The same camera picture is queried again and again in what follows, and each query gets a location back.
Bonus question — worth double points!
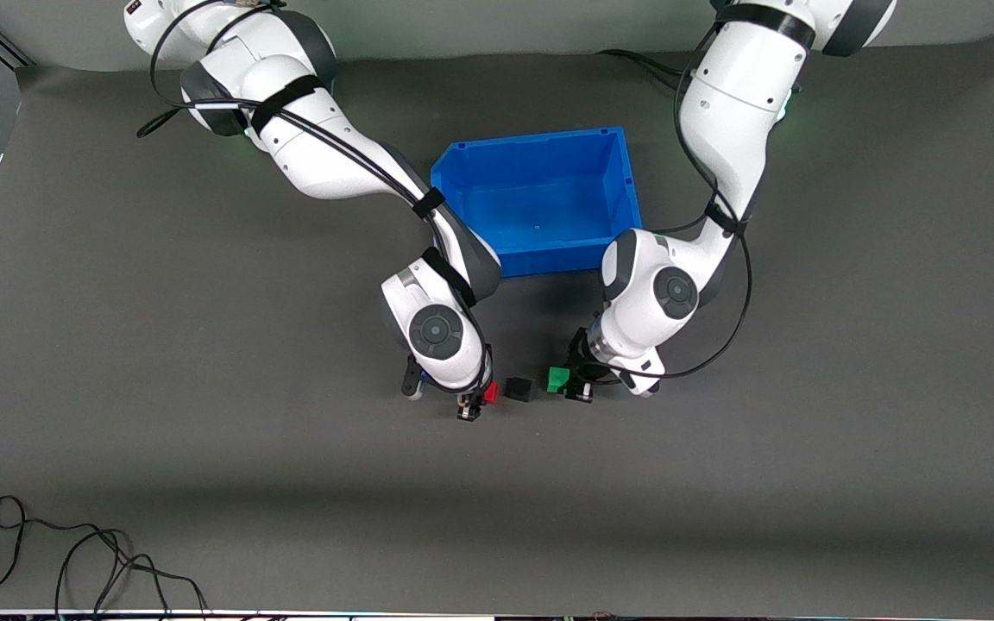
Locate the blue plastic storage bin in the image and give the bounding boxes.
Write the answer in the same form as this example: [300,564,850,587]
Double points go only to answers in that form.
[430,126,643,279]

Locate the dark grey table mat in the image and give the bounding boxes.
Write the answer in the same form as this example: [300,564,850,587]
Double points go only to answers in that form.
[0,34,994,615]

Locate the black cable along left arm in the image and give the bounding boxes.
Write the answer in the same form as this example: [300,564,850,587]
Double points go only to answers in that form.
[566,22,755,382]

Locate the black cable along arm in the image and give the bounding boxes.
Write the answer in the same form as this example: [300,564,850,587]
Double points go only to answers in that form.
[135,0,494,398]
[566,22,755,382]

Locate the black cable along right arm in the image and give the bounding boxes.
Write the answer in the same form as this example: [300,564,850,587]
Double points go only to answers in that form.
[135,0,494,398]

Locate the black left arm base cables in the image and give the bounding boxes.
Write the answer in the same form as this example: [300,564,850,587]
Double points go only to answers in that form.
[596,47,705,91]

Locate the thin black loose cable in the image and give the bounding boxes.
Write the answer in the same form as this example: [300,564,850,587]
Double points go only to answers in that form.
[0,494,209,615]

